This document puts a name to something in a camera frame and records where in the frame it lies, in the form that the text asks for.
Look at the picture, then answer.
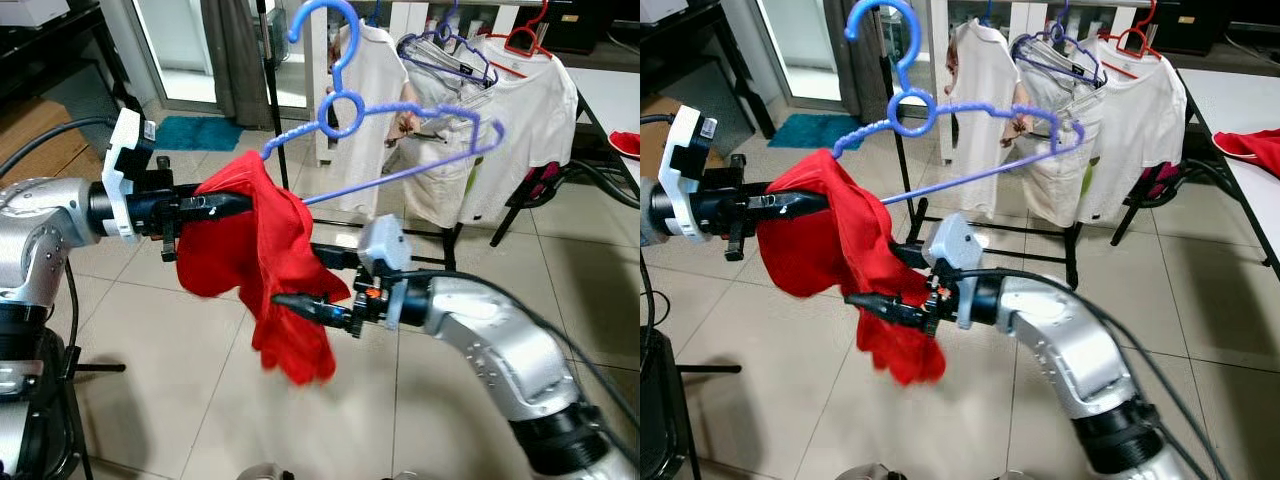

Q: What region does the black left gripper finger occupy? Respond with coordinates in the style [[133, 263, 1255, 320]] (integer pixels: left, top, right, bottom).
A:
[[752, 190, 831, 223], [182, 190, 254, 223]]

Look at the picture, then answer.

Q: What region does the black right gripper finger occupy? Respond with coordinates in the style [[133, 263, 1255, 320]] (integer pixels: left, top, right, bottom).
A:
[[272, 292, 351, 327], [308, 243, 363, 273], [845, 292, 926, 329], [890, 240, 936, 269]]

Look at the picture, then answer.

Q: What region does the purple plastic hanger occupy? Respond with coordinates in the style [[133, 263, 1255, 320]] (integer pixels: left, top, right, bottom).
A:
[[262, 0, 506, 206], [1010, 28, 1109, 89], [832, 0, 1086, 206], [397, 28, 499, 89]]

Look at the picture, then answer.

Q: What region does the red plastic hanger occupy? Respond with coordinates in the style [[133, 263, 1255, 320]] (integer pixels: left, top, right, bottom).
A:
[[503, 0, 557, 61], [1115, 0, 1171, 61]]

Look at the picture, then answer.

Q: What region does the teal floor mat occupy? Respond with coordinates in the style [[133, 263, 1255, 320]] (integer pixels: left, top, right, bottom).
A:
[[150, 115, 246, 153], [768, 112, 863, 151]]

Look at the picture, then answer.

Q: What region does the chrome and black clothes rack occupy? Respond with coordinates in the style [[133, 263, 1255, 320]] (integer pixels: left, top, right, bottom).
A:
[[255, 0, 626, 273], [878, 0, 1246, 291]]

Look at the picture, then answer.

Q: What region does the grey curtain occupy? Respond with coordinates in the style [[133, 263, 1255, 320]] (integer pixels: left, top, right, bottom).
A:
[[200, 0, 279, 131], [825, 0, 896, 126]]

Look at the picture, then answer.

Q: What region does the large white table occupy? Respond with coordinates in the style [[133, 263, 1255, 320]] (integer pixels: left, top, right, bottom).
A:
[[1180, 68, 1280, 266], [565, 68, 641, 161]]

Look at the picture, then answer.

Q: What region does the dark desk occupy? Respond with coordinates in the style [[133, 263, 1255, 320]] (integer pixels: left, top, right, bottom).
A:
[[0, 0, 136, 111], [640, 0, 741, 101]]

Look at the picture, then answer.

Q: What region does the white shirt with print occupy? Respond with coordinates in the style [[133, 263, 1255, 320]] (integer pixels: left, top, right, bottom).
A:
[[322, 22, 413, 216], [945, 20, 1031, 216]]

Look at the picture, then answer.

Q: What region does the pink and black bag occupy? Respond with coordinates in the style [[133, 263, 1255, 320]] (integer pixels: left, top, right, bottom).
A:
[[520, 160, 569, 208], [1140, 160, 1188, 208]]

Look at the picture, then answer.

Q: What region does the white T-shirt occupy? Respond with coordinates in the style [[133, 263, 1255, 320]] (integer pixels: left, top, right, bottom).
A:
[[1075, 35, 1189, 226], [455, 35, 579, 226]]

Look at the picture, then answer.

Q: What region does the black metal stand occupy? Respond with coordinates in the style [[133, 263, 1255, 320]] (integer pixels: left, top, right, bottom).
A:
[[40, 325, 128, 480], [640, 325, 743, 480]]

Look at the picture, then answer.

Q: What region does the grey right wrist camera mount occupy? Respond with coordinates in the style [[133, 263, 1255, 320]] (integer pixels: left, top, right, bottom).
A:
[[357, 213, 413, 331], [925, 213, 986, 331]]

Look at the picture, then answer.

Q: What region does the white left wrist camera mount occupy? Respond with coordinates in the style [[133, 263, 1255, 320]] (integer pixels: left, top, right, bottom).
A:
[[102, 108, 159, 244], [662, 105, 719, 241]]

